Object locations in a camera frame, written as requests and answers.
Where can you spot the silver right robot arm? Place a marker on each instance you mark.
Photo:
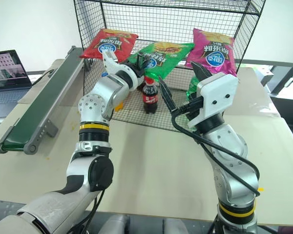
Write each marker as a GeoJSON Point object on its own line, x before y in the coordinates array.
{"type": "Point", "coordinates": [232, 158]}

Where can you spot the grey rounded shape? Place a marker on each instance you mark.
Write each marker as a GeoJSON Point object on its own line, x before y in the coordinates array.
{"type": "Point", "coordinates": [116, 225]}
{"type": "Point", "coordinates": [174, 226]}

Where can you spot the small blue cap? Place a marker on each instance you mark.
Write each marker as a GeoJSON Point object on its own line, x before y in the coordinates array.
{"type": "Point", "coordinates": [104, 73]}

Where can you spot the magenta chip bag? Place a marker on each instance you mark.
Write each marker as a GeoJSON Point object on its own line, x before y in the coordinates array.
{"type": "Point", "coordinates": [213, 52]}

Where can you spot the green chip bag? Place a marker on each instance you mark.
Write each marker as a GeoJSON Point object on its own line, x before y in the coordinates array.
{"type": "Point", "coordinates": [169, 57]}

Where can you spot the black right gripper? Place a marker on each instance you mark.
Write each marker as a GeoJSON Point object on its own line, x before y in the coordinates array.
{"type": "Point", "coordinates": [194, 111]}

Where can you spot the cola bottle red label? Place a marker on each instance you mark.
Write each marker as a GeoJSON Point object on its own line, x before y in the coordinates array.
{"type": "Point", "coordinates": [150, 97]}

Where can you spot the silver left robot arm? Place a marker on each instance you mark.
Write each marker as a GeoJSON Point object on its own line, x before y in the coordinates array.
{"type": "Point", "coordinates": [92, 102]}

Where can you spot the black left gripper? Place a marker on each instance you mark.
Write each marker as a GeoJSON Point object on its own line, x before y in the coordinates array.
{"type": "Point", "coordinates": [136, 70]}

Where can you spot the green conveyor belt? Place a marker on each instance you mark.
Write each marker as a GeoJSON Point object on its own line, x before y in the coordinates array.
{"type": "Point", "coordinates": [39, 97]}

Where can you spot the small orange item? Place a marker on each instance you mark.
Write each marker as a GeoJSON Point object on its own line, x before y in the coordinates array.
{"type": "Point", "coordinates": [119, 106]}

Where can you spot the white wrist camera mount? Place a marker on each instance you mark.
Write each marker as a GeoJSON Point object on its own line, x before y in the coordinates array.
{"type": "Point", "coordinates": [110, 63]}
{"type": "Point", "coordinates": [218, 97]}

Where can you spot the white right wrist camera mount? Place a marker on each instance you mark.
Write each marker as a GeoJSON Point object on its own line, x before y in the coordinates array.
{"type": "Point", "coordinates": [218, 97]}

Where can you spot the green plastic soda bottle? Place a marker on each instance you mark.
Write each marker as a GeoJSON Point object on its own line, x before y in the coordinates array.
{"type": "Point", "coordinates": [193, 88]}

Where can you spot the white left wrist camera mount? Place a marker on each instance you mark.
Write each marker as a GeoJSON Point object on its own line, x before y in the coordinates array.
{"type": "Point", "coordinates": [110, 63]}

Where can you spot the grey laptop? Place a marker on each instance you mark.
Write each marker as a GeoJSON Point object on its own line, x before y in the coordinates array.
{"type": "Point", "coordinates": [7, 70]}

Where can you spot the red chip bag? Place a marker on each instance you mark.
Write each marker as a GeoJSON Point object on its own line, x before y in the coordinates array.
{"type": "Point", "coordinates": [107, 45]}

